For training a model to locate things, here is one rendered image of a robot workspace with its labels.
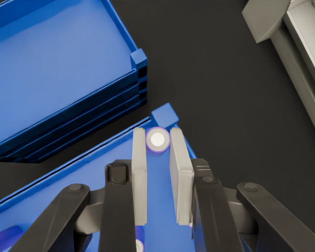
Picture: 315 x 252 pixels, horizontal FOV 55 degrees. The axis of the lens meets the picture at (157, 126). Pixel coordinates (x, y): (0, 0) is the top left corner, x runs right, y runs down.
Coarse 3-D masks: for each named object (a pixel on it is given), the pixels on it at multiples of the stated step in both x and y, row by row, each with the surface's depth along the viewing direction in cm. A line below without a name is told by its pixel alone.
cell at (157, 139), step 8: (152, 128) 20; (160, 128) 21; (152, 136) 20; (160, 136) 20; (168, 136) 20; (152, 144) 20; (160, 144) 20; (168, 144) 20; (152, 152) 21; (160, 152) 20
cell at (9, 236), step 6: (12, 228) 32; (18, 228) 32; (0, 234) 29; (6, 234) 30; (12, 234) 30; (18, 234) 32; (0, 240) 28; (6, 240) 29; (12, 240) 30; (0, 246) 28; (6, 246) 29
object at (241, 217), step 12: (204, 168) 16; (192, 192) 15; (228, 192) 14; (192, 204) 14; (228, 204) 13; (240, 204) 13; (192, 216) 14; (240, 216) 13; (252, 216) 13; (240, 228) 13; (252, 228) 13
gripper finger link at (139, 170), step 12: (144, 132) 20; (132, 144) 18; (144, 144) 18; (132, 156) 16; (144, 156) 16; (132, 168) 15; (144, 168) 15; (132, 180) 14; (144, 180) 14; (132, 192) 15; (144, 192) 15; (144, 204) 15; (144, 216) 15
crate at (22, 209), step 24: (144, 120) 30; (168, 120) 27; (120, 144) 35; (72, 168) 32; (96, 168) 34; (168, 168) 34; (24, 192) 29; (48, 192) 34; (168, 192) 34; (0, 216) 33; (24, 216) 33; (168, 216) 34; (96, 240) 33; (144, 240) 33; (168, 240) 33; (192, 240) 33
